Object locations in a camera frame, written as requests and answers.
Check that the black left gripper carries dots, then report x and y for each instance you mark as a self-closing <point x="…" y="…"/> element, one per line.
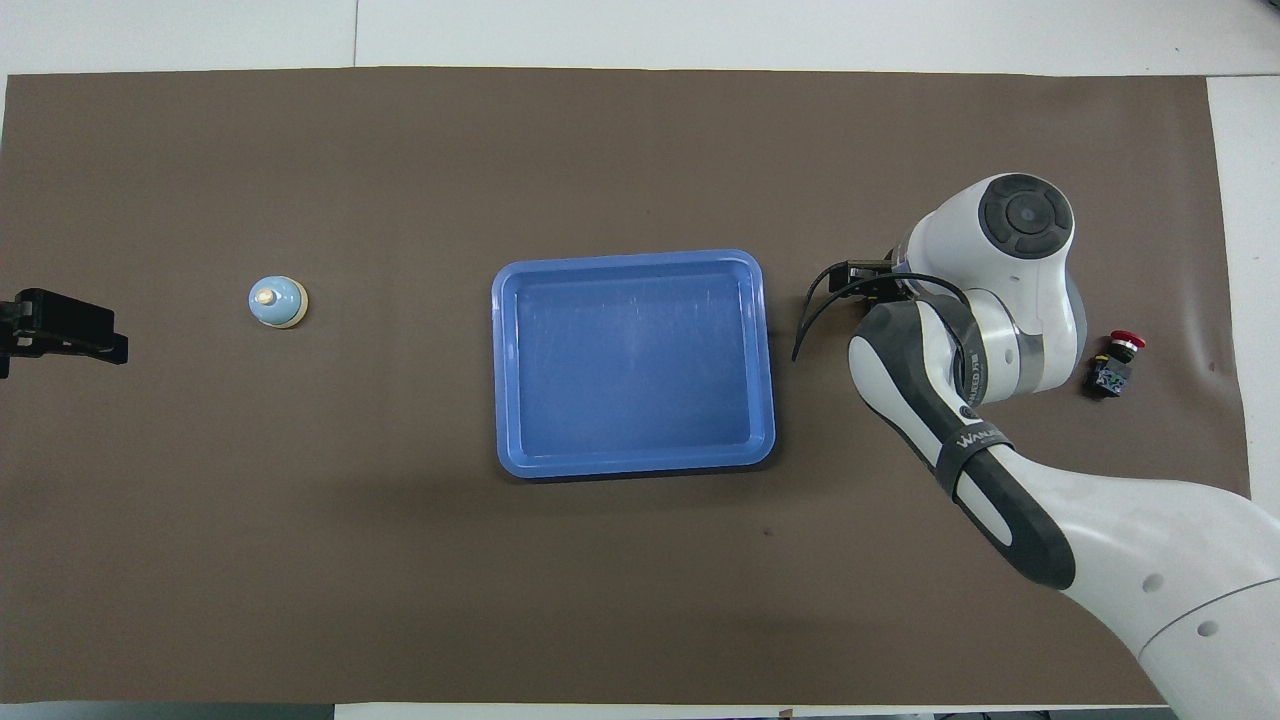
<point x="60" y="315"/>

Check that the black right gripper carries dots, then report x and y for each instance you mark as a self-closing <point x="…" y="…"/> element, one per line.
<point x="868" y="275"/>

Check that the red push button switch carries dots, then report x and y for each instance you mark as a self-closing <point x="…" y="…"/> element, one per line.
<point x="1115" y="368"/>

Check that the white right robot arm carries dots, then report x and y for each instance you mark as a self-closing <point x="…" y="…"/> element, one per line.
<point x="1100" y="520"/>

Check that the light blue service bell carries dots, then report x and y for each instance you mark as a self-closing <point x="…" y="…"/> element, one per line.
<point x="274" y="303"/>

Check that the blue plastic tray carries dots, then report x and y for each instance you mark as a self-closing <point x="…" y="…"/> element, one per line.
<point x="630" y="370"/>

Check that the brown table mat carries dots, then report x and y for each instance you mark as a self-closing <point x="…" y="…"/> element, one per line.
<point x="400" y="550"/>

